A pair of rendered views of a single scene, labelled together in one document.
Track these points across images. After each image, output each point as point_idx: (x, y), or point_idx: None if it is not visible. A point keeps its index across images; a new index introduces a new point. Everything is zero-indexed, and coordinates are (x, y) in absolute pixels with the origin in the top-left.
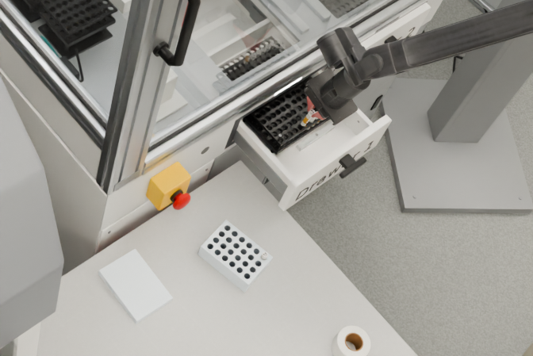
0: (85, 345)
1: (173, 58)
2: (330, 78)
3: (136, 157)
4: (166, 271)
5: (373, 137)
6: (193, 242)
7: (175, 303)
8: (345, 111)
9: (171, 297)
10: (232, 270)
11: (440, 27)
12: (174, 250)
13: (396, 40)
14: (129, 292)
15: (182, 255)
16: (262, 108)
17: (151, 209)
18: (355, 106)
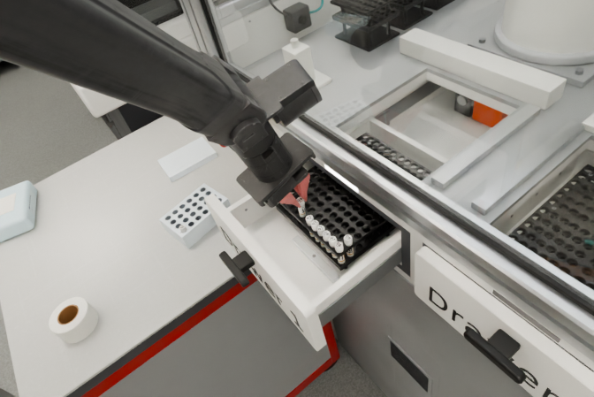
0: (153, 142)
1: None
2: (296, 156)
3: (203, 45)
4: (197, 177)
5: (290, 306)
6: (221, 190)
7: (169, 185)
8: (253, 186)
9: (170, 177)
10: (175, 207)
11: (170, 35)
12: (215, 179)
13: (509, 351)
14: (179, 153)
15: (209, 185)
16: (322, 175)
17: None
18: (261, 197)
